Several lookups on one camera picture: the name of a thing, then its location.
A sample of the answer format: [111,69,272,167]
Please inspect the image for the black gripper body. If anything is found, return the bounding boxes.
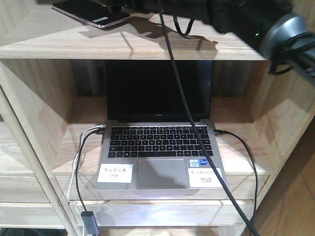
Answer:
[103,0,235,33]

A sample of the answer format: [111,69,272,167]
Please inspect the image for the black smartphone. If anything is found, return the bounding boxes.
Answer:
[52,0,130,29]

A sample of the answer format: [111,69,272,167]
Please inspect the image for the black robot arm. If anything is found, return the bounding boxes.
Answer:
[103,0,315,83]

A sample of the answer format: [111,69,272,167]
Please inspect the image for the silver laptop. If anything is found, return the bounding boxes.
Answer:
[96,60,225,191]

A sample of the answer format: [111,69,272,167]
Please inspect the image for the light wooden shelf unit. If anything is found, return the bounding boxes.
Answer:
[0,0,315,236]

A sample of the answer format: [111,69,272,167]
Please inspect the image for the black right laptop cable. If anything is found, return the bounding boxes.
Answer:
[213,129,258,232]

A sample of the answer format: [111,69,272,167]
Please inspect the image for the black laptop cable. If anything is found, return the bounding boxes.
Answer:
[75,128,107,212]
[213,129,258,232]

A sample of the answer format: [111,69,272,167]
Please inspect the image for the black camera cable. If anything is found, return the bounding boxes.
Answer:
[157,0,261,236]

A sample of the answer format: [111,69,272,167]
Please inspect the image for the black left laptop cable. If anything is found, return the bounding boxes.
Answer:
[75,128,107,212]

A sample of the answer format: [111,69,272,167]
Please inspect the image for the white laptop cable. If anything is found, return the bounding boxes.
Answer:
[67,124,107,236]

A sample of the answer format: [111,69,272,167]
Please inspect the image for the grey cable adapter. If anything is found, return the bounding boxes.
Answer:
[81,211,99,236]

